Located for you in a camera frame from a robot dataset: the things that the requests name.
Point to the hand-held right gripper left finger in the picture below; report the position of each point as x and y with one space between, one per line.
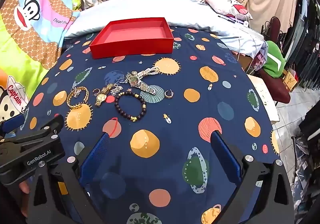
96 159

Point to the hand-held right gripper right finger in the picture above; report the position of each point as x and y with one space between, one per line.
226 156

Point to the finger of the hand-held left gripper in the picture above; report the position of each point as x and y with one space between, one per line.
12 124
50 125

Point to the silver hoop earring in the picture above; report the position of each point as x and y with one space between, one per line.
94 92
166 94

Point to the gold wristwatch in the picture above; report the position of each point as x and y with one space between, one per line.
100 97

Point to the silver wristwatch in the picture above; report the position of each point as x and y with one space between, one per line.
132 80

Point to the red cardboard box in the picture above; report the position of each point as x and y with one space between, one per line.
130 46

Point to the person's left hand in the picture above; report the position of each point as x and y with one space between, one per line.
25 187

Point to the navy planet print blanket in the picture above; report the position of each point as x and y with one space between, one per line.
175 119

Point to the plastic wrapped packages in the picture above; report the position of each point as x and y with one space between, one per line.
306 179

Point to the dark red chair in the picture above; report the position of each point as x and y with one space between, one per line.
277 89

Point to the cartoon monkey print blanket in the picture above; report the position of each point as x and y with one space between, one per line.
32 39

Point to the green cloth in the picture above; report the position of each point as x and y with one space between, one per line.
273 61

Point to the light blue blanket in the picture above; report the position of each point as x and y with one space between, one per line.
125 9

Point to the hanging dark clothes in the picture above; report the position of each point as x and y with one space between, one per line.
307 39

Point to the pink pillow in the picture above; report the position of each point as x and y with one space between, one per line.
225 4

